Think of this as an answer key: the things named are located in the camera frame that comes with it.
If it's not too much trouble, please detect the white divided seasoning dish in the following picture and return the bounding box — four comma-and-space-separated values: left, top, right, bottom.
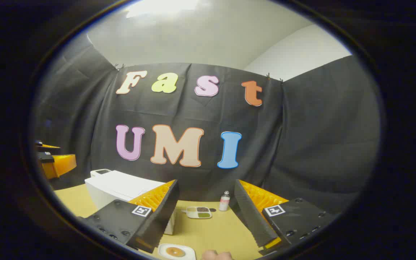
186, 206, 212, 219

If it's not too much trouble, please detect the white microwave oven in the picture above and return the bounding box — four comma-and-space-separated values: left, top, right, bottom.
84, 169, 177, 235

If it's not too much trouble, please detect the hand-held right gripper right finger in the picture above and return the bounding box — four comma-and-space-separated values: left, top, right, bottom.
234, 179, 338, 255

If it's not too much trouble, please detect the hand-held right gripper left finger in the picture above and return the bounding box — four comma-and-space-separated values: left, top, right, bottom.
76, 179, 180, 254

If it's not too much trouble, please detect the white square plate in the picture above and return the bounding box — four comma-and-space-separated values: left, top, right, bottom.
157, 243, 196, 260

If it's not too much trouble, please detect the small pink label bottle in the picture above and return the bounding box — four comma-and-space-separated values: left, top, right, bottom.
218, 191, 231, 212

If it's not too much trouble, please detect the black backdrop cloth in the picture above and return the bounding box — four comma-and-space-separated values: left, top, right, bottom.
31, 34, 381, 217

